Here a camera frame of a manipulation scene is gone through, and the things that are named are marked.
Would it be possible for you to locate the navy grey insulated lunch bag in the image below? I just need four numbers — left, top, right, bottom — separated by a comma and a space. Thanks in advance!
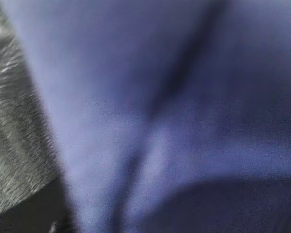
2, 0, 291, 233

